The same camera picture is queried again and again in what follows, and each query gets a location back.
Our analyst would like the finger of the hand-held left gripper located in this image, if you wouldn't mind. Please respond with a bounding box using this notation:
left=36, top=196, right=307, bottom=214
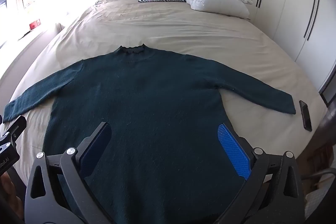
left=2, top=116, right=27, bottom=145

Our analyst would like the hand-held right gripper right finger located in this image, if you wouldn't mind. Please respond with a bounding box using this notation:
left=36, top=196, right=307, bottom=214
left=217, top=123, right=306, bottom=224

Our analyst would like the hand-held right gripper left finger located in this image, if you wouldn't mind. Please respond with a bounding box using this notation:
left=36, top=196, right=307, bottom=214
left=24, top=122, right=113, bottom=224

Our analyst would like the dark green knit sweater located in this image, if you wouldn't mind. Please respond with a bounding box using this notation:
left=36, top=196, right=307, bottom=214
left=3, top=44, right=297, bottom=224

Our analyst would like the black smartphone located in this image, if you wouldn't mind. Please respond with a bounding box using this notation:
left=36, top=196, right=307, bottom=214
left=299, top=100, right=313, bottom=132

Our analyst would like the bed with beige sheet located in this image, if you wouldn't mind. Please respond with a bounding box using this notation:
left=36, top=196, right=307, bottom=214
left=0, top=0, right=328, bottom=188

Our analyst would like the white pillow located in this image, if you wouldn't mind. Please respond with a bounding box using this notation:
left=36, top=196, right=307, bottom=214
left=187, top=0, right=250, bottom=19

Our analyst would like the white wardrobe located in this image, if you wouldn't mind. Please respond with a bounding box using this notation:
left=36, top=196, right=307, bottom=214
left=244, top=0, right=336, bottom=93

